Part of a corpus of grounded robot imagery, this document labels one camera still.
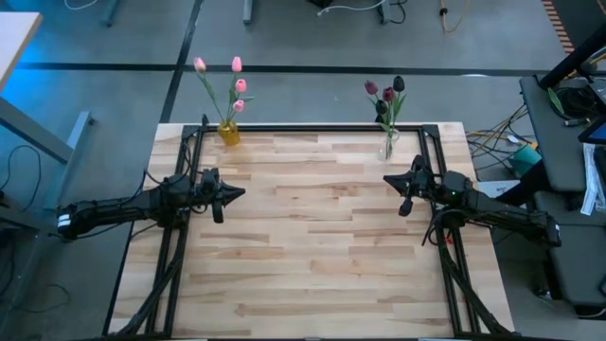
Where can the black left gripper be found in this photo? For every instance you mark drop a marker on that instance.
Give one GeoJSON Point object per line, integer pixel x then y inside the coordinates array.
{"type": "Point", "coordinates": [206, 187]}

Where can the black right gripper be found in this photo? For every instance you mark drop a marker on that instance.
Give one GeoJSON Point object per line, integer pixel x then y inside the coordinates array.
{"type": "Point", "coordinates": [426, 184]}

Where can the dark red artificial tulip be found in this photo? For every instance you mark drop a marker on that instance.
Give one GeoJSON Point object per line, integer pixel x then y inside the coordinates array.
{"type": "Point", "coordinates": [388, 94]}
{"type": "Point", "coordinates": [370, 88]}

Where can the pale pink artificial tulip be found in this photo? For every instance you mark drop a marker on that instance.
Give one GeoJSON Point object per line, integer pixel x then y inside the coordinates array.
{"type": "Point", "coordinates": [200, 64]}

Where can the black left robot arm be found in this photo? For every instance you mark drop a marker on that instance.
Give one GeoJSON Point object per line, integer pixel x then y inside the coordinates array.
{"type": "Point", "coordinates": [113, 213]}

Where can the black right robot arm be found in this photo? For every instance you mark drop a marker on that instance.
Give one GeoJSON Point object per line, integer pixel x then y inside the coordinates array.
{"type": "Point", "coordinates": [502, 213]}

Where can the clear glass vase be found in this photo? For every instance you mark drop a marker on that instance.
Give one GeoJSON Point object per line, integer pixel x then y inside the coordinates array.
{"type": "Point", "coordinates": [389, 142]}

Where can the yellow glass vase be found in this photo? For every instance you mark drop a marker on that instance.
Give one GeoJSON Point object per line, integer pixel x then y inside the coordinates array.
{"type": "Point", "coordinates": [229, 134]}

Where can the small red connector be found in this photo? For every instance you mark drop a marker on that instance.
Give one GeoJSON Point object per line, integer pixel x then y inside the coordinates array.
{"type": "Point", "coordinates": [447, 240]}

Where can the white floor box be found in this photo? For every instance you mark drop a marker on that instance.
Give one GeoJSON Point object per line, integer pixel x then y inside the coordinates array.
{"type": "Point", "coordinates": [490, 188]}

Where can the person's leg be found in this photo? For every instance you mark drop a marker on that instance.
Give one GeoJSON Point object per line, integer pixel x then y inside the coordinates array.
{"type": "Point", "coordinates": [521, 189]}

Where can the teal container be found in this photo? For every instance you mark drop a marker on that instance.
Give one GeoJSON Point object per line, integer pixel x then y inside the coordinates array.
{"type": "Point", "coordinates": [525, 161]}

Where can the dark grey side desk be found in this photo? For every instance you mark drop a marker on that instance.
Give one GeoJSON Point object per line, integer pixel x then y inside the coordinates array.
{"type": "Point", "coordinates": [554, 142]}
{"type": "Point", "coordinates": [582, 265]}

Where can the grey table leg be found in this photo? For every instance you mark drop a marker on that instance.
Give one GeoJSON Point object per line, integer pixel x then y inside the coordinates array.
{"type": "Point", "coordinates": [247, 14]}
{"type": "Point", "coordinates": [112, 16]}

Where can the white papers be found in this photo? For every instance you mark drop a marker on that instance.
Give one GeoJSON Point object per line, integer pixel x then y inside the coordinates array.
{"type": "Point", "coordinates": [591, 180]}

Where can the black monitor with blue screen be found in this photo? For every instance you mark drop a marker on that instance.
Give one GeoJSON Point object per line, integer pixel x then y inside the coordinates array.
{"type": "Point", "coordinates": [595, 132]}

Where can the black diagonal stand pole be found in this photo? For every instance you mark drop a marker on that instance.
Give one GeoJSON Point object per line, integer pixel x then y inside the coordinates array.
{"type": "Point", "coordinates": [573, 59]}

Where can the orange striped floor mat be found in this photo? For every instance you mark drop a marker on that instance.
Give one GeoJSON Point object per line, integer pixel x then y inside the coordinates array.
{"type": "Point", "coordinates": [557, 23]}

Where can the white topped grey desk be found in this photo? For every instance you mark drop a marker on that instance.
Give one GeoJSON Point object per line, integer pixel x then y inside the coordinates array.
{"type": "Point", "coordinates": [14, 42]}

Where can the black aluminium table frame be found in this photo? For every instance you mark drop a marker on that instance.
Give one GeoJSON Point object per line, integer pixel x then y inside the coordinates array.
{"type": "Point", "coordinates": [308, 127]}

